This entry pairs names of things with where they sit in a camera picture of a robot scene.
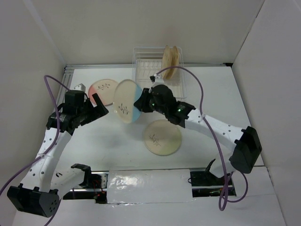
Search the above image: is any blue and cream plate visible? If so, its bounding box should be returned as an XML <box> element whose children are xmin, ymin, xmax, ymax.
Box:
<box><xmin>113</xmin><ymin>79</ymin><xmax>142</xmax><ymax>124</ymax></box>

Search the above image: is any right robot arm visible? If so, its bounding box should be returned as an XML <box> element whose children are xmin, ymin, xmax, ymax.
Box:
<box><xmin>134</xmin><ymin>85</ymin><xmax>262</xmax><ymax>185</ymax></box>

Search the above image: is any white wire dish rack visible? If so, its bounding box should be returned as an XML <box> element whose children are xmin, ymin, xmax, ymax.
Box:
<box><xmin>132</xmin><ymin>47</ymin><xmax>187</xmax><ymax>100</ymax></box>

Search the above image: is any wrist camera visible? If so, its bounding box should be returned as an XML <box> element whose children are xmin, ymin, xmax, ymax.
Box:
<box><xmin>150</xmin><ymin>74</ymin><xmax>165</xmax><ymax>88</ymax></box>
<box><xmin>74</xmin><ymin>83</ymin><xmax>86</xmax><ymax>92</ymax></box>

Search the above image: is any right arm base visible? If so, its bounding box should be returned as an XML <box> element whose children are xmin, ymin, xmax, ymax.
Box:
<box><xmin>187</xmin><ymin>159</ymin><xmax>225</xmax><ymax>198</ymax></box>

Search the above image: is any white taped cover panel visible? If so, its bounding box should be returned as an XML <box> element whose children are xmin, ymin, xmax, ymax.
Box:
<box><xmin>107</xmin><ymin>169</ymin><xmax>193</xmax><ymax>204</ymax></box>

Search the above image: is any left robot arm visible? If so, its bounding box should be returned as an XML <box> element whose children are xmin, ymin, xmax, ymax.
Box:
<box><xmin>7</xmin><ymin>90</ymin><xmax>109</xmax><ymax>218</ymax></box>

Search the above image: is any white drip tray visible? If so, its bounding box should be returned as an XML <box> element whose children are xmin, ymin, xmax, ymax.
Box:
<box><xmin>135</xmin><ymin>59</ymin><xmax>186</xmax><ymax>98</ymax></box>

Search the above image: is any aluminium frame rail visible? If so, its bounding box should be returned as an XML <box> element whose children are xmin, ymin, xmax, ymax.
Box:
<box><xmin>53</xmin><ymin>63</ymin><xmax>232</xmax><ymax>123</ymax></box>

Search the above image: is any floral cream plate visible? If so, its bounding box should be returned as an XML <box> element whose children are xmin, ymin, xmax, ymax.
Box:
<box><xmin>167</xmin><ymin>46</ymin><xmax>180</xmax><ymax>79</ymax></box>
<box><xmin>161</xmin><ymin>45</ymin><xmax>173</xmax><ymax>79</ymax></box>

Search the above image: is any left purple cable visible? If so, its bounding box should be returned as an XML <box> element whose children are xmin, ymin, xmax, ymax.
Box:
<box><xmin>0</xmin><ymin>75</ymin><xmax>71</xmax><ymax>226</ymax></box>

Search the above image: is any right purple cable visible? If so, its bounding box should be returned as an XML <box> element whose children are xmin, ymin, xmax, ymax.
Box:
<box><xmin>155</xmin><ymin>65</ymin><xmax>248</xmax><ymax>211</ymax></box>

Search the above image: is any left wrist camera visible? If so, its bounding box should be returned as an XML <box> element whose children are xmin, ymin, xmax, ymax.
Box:
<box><xmin>74</xmin><ymin>83</ymin><xmax>86</xmax><ymax>92</ymax></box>

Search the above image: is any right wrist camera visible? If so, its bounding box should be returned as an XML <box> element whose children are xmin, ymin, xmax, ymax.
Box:
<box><xmin>150</xmin><ymin>74</ymin><xmax>165</xmax><ymax>88</ymax></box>

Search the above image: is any purple cable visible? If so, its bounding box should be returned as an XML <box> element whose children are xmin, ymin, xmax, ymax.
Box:
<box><xmin>0</xmin><ymin>75</ymin><xmax>71</xmax><ymax>226</ymax></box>
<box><xmin>155</xmin><ymin>65</ymin><xmax>248</xmax><ymax>211</ymax></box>

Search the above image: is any pink and cream plate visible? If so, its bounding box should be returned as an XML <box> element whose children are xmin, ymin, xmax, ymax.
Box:
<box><xmin>88</xmin><ymin>79</ymin><xmax>119</xmax><ymax>106</ymax></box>

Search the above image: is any green and cream plate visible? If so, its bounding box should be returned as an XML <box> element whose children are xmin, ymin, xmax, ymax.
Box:
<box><xmin>143</xmin><ymin>120</ymin><xmax>182</xmax><ymax>156</ymax></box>

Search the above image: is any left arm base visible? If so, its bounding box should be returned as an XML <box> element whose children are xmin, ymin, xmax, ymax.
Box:
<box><xmin>63</xmin><ymin>163</ymin><xmax>108</xmax><ymax>204</ymax></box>

